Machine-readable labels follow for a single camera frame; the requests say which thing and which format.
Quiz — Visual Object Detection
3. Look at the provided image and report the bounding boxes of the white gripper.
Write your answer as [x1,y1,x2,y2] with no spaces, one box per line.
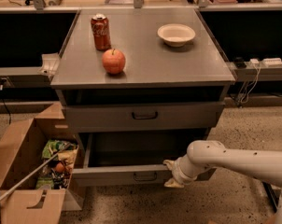
[163,155,205,189]

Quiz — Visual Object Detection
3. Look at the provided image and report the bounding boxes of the grey drawer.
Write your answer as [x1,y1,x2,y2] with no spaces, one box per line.
[63,102,224,133]
[73,129,207,187]

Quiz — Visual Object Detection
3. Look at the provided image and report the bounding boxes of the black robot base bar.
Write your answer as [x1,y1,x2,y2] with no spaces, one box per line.
[262,183,279,212]

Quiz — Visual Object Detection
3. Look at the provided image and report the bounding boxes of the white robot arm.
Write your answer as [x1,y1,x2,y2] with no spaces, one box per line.
[163,140,282,224]

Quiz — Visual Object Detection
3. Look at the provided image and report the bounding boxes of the grey top drawer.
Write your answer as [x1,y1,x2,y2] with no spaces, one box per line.
[63,102,224,133]

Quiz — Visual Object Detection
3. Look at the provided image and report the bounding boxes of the grey drawer cabinet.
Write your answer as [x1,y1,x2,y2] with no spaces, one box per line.
[50,7,236,185]

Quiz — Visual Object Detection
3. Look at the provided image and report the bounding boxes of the open cardboard box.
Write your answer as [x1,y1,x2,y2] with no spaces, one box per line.
[0,103,85,224]

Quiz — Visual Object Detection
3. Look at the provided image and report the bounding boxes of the green snack bags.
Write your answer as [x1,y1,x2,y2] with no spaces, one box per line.
[35,140,78,189]

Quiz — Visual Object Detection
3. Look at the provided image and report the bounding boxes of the red apple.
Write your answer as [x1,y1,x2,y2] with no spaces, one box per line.
[102,49,126,75]

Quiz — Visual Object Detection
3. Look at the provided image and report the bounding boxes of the white paper bowl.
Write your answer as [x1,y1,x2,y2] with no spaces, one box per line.
[157,23,196,48]

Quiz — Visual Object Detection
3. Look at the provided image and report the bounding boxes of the red soda can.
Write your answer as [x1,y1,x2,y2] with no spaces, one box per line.
[91,13,111,50]

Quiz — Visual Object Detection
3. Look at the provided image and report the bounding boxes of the grey metal pole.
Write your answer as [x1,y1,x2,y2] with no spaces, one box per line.
[0,144,70,202]

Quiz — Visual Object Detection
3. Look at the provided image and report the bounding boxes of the clear plastic bracket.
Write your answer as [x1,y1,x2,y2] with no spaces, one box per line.
[38,53,60,76]

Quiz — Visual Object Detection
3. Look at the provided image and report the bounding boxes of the black cable on left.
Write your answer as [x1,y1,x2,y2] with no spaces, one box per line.
[0,77,13,125]

